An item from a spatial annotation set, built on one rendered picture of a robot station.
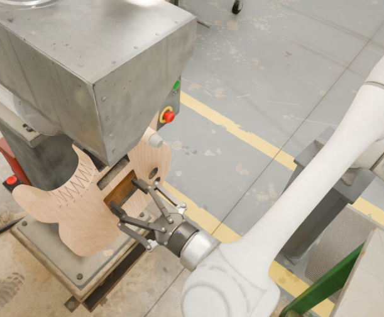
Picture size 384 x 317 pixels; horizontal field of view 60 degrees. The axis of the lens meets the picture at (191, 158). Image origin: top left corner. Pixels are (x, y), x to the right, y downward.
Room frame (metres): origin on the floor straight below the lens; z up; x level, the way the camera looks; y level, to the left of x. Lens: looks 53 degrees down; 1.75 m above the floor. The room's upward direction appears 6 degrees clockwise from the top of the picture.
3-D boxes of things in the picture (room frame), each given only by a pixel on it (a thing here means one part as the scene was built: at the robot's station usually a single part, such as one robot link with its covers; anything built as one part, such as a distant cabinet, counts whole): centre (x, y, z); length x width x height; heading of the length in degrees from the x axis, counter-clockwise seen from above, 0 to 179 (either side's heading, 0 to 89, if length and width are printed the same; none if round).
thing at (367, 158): (0.85, -0.62, 0.87); 0.18 x 0.16 x 0.22; 50
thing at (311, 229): (0.86, -0.61, 0.35); 0.28 x 0.28 x 0.70; 49
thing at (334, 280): (0.40, -0.54, 0.45); 0.05 x 0.05 x 0.90; 57
